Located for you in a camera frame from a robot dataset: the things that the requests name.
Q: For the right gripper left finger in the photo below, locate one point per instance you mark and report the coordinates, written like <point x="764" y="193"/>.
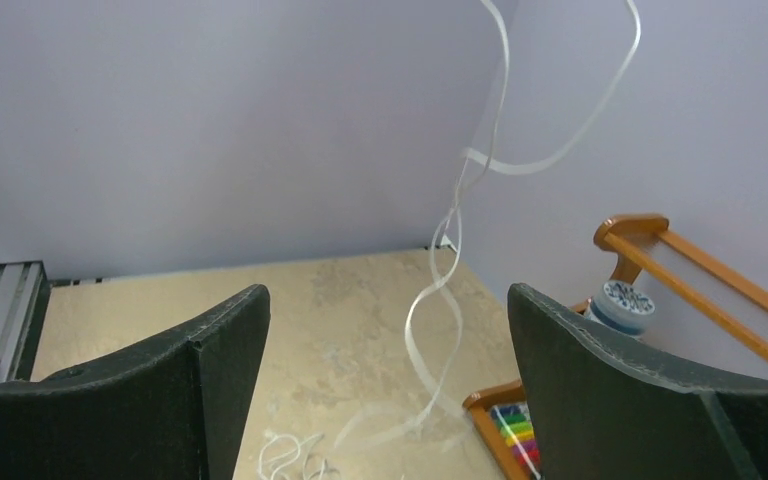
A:
<point x="171" y="406"/>

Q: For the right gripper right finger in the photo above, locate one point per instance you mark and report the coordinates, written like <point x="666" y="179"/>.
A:
<point x="607" y="406"/>

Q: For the marker pen pack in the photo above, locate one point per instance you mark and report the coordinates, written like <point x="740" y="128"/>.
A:
<point x="514" y="424"/>

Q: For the white blue jar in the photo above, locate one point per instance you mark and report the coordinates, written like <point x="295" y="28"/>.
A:
<point x="620" y="306"/>

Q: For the wooden shelf rack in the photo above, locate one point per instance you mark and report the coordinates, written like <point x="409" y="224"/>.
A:
<point x="706" y="311"/>

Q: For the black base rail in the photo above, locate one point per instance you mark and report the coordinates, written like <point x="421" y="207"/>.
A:
<point x="24" y="296"/>

